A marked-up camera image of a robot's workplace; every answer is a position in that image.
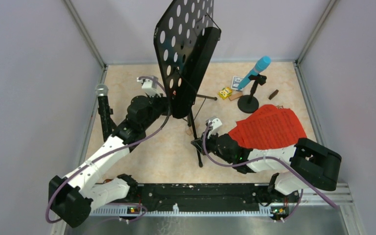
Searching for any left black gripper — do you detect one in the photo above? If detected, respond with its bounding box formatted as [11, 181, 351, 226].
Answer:
[141, 89, 188, 130]

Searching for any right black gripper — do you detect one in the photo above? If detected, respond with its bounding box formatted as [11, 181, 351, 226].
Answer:
[193, 128, 234, 164]

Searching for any red sheet music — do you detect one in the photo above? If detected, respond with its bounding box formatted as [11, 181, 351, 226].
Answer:
[228, 104, 307, 150]

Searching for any black music stand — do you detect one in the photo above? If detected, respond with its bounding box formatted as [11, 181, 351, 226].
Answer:
[153, 0, 222, 168]

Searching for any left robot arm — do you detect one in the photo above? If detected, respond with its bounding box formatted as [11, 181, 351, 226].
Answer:
[45, 95, 172, 228]

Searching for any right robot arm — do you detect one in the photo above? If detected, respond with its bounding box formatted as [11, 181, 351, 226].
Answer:
[191, 134, 342, 202]

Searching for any black silver-head microphone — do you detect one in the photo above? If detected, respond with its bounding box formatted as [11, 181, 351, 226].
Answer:
[95, 83, 115, 143]

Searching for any yellow toy block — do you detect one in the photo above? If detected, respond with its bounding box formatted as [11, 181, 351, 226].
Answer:
[218, 87, 233, 100]

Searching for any wooden block near card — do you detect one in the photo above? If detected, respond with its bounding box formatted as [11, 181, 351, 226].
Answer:
[228, 92, 243, 101]

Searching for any black round-base microphone stand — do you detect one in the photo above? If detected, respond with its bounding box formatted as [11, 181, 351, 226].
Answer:
[237, 74, 267, 114]

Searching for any blue playing card box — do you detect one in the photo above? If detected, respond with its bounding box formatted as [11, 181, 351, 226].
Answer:
[231, 76, 243, 91]

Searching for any dark brown wooden block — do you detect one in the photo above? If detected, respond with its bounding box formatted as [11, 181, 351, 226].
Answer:
[268, 90, 279, 100]

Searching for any blue toy microphone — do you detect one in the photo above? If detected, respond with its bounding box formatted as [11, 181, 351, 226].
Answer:
[237, 56, 271, 91]

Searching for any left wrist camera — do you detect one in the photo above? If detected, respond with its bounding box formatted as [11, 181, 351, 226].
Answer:
[137, 75, 161, 97]

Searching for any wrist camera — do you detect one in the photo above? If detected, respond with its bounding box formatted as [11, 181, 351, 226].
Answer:
[137, 75, 161, 97]
[206, 116, 222, 139]

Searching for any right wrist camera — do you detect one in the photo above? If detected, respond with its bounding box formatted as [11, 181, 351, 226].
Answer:
[206, 116, 222, 139]

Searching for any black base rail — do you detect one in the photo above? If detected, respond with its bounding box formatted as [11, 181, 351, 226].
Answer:
[117, 183, 299, 212]

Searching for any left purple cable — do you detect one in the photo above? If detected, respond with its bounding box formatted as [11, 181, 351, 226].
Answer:
[45, 75, 172, 224]

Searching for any purple cable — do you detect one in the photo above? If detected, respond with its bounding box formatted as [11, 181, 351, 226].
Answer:
[201, 121, 340, 222]
[45, 75, 172, 224]

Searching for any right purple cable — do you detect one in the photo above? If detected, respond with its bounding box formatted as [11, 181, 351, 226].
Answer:
[201, 121, 340, 222]

